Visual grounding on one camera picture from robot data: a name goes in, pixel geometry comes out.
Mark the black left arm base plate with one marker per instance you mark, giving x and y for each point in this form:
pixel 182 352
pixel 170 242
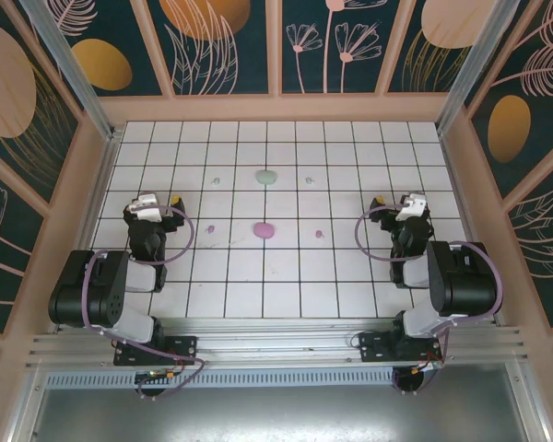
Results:
pixel 184 345

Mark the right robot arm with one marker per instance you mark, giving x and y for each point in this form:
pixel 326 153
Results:
pixel 465 281

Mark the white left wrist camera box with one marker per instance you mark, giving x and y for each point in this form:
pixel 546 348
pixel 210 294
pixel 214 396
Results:
pixel 148 212

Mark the long aluminium mounting rail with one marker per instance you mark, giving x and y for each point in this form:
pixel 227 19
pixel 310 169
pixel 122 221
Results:
pixel 276 343

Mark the aluminium frame post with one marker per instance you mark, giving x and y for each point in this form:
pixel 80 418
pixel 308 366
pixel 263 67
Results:
pixel 474 69
pixel 71 69

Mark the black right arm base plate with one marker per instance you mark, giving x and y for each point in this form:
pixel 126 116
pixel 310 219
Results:
pixel 373 347

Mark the aluminium table side rail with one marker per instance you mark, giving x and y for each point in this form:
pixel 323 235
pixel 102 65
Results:
pixel 462 207
pixel 91 230

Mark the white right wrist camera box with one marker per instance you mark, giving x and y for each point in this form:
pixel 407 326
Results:
pixel 408 212

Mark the pink earbud charging case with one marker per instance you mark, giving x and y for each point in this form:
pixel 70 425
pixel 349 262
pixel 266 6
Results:
pixel 263 230

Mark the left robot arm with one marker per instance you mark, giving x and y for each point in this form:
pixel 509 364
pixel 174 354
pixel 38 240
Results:
pixel 138 278

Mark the green earbud charging case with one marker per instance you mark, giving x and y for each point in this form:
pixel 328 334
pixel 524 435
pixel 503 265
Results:
pixel 266 177

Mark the grey metal base sheet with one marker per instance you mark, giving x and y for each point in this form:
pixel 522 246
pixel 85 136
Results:
pixel 276 414

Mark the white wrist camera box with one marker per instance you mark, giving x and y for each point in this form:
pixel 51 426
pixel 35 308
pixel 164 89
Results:
pixel 408 212
pixel 148 212

